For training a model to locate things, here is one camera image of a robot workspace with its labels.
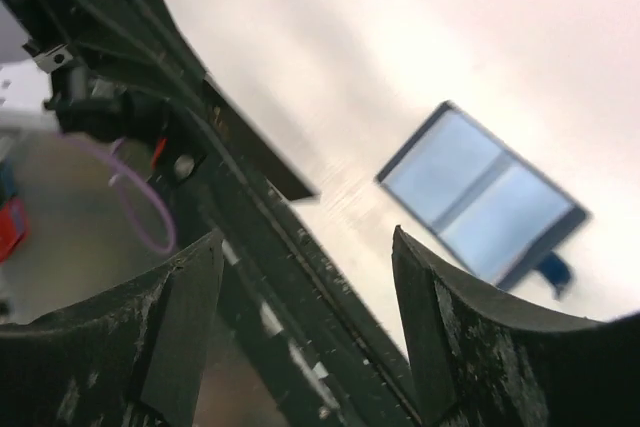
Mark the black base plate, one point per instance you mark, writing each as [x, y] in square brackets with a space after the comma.
[118, 151]

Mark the blue card holder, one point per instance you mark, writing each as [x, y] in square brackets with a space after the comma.
[494, 212]

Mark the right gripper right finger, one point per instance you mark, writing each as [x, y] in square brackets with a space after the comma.
[482, 357]

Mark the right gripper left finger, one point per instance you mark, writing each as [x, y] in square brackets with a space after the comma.
[132, 355]

